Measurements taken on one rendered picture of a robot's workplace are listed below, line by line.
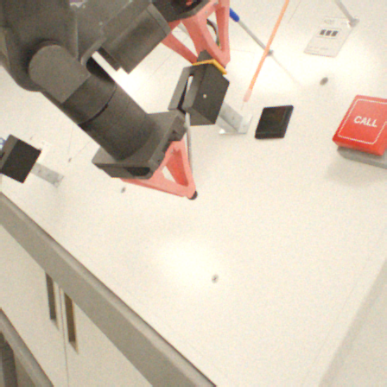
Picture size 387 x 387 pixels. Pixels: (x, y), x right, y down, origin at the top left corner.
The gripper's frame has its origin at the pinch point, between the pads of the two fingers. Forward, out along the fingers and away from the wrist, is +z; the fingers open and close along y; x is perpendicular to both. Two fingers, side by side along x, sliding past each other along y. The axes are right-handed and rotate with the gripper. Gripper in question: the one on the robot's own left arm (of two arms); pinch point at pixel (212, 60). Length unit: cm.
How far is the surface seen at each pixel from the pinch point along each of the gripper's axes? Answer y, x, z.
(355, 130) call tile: -18.4, 6.0, 6.5
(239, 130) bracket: -1.1, 2.3, 8.4
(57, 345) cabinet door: 48, 26, 41
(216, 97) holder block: -2.0, 4.0, 2.6
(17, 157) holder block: 35.9, 12.5, 4.0
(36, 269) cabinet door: 53, 18, 29
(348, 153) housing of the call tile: -17.2, 6.5, 8.8
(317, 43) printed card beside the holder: -8.3, -7.8, 4.1
